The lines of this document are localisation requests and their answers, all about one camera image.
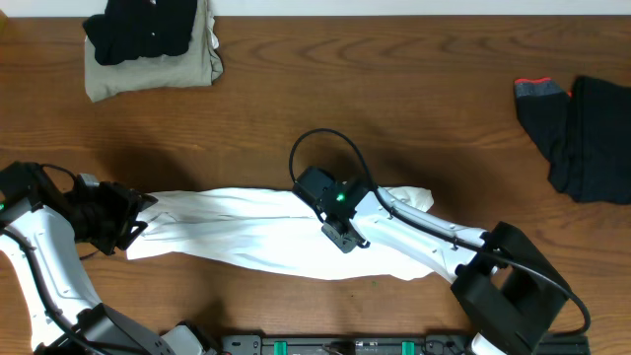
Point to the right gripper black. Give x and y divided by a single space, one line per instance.
344 246

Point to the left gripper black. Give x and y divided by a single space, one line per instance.
124 217

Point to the white t-shirt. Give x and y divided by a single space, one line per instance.
260 229

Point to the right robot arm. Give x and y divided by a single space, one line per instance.
505 285

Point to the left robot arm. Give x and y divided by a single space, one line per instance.
40 229

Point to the folded khaki garment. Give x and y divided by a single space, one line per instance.
199 66

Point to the folded black garment on stack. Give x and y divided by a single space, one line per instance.
131 29

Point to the black garment with red trim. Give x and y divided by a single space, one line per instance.
542 110

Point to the black garment right edge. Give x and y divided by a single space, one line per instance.
598 142

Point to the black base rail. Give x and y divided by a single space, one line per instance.
370 345

